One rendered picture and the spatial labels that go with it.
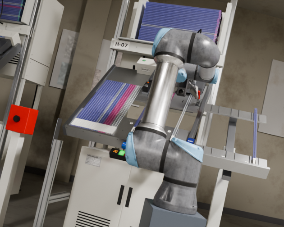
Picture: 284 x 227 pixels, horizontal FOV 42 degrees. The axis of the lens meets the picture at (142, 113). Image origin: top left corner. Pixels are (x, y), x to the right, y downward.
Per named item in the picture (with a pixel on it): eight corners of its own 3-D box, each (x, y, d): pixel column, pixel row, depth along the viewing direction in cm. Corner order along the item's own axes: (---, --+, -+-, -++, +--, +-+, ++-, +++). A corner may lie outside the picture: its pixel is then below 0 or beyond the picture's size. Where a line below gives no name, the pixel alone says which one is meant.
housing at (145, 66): (208, 93, 239) (209, 74, 230) (136, 80, 253) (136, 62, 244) (210, 87, 245) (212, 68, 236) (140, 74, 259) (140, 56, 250)
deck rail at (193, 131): (185, 163, 188) (185, 155, 184) (180, 162, 189) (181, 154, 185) (212, 89, 241) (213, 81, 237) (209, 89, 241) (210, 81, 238)
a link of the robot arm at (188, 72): (194, 75, 171) (198, 59, 177) (170, 70, 173) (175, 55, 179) (192, 86, 177) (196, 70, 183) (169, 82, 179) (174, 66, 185)
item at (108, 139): (180, 162, 189) (181, 152, 184) (66, 135, 207) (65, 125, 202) (181, 161, 190) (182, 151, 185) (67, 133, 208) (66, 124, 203)
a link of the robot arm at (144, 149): (162, 171, 120) (197, 26, 135) (118, 161, 123) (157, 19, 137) (164, 176, 132) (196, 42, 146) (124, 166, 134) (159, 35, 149)
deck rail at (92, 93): (66, 135, 207) (65, 126, 203) (63, 134, 207) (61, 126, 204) (116, 72, 260) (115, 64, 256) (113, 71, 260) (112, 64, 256)
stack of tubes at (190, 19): (213, 51, 233) (222, 10, 235) (137, 39, 247) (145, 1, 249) (214, 56, 245) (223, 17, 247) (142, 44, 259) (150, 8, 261)
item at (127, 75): (198, 118, 217) (198, 111, 214) (96, 97, 235) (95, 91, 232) (209, 88, 241) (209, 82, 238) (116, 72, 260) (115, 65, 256)
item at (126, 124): (181, 157, 188) (182, 153, 186) (67, 130, 206) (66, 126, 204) (190, 134, 202) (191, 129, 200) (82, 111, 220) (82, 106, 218)
